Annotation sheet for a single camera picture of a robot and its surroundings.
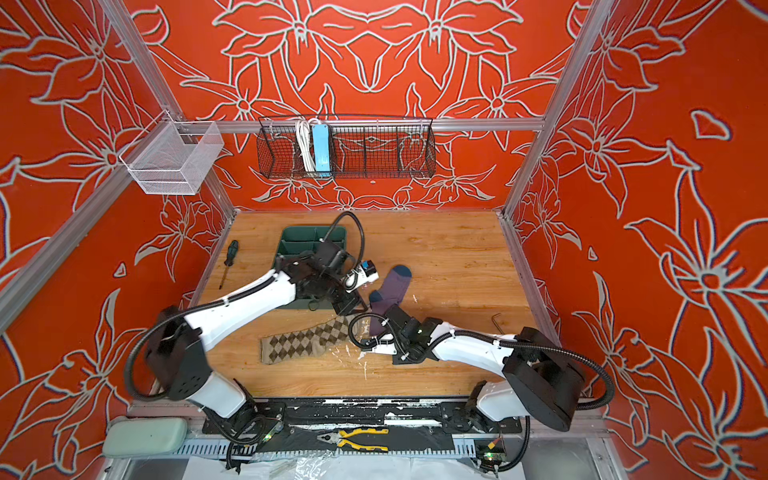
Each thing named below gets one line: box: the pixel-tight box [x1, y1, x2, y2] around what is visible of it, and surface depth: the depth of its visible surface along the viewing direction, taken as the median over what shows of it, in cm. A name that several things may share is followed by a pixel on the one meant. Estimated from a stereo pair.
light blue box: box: [312, 124, 331, 177], surface depth 91 cm
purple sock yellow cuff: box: [369, 265, 412, 337], surface depth 97 cm
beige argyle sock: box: [261, 315, 352, 365], surface depth 87 cm
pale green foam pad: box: [102, 417, 188, 458], surface depth 70 cm
